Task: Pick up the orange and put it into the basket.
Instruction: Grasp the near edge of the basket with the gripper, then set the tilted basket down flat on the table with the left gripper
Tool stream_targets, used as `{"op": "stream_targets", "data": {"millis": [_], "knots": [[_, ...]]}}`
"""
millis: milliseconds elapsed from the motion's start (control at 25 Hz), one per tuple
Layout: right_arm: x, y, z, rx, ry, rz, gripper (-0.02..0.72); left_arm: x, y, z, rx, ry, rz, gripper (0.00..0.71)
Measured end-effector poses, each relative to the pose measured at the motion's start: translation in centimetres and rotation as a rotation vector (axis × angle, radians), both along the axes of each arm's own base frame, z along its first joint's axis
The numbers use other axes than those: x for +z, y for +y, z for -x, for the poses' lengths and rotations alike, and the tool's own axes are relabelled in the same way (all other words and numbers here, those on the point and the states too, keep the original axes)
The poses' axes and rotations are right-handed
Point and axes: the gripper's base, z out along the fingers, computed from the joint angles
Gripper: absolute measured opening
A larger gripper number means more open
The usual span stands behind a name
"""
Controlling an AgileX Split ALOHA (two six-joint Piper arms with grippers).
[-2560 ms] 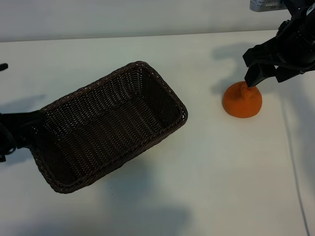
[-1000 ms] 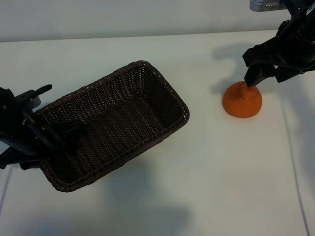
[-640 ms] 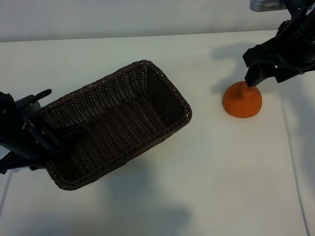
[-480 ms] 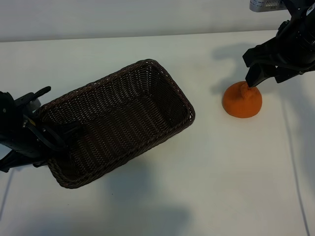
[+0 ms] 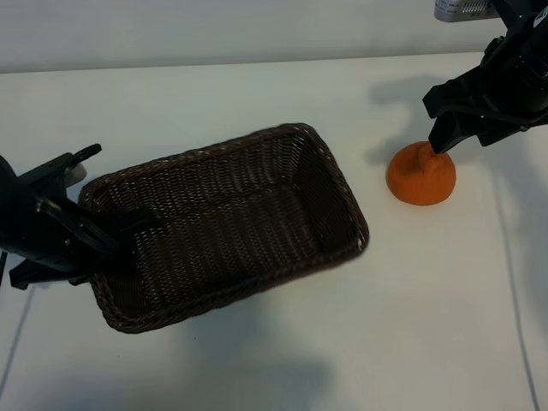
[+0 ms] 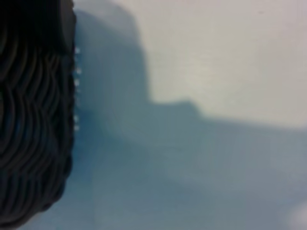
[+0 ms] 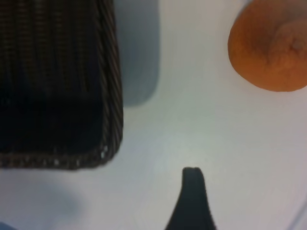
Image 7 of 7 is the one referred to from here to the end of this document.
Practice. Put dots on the dark brown wicker basket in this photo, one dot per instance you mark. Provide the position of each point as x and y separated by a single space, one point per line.
48 72

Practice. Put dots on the orange with knobbed top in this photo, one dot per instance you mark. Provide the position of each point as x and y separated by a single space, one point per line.
259 60

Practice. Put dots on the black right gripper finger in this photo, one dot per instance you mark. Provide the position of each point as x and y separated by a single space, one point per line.
192 206

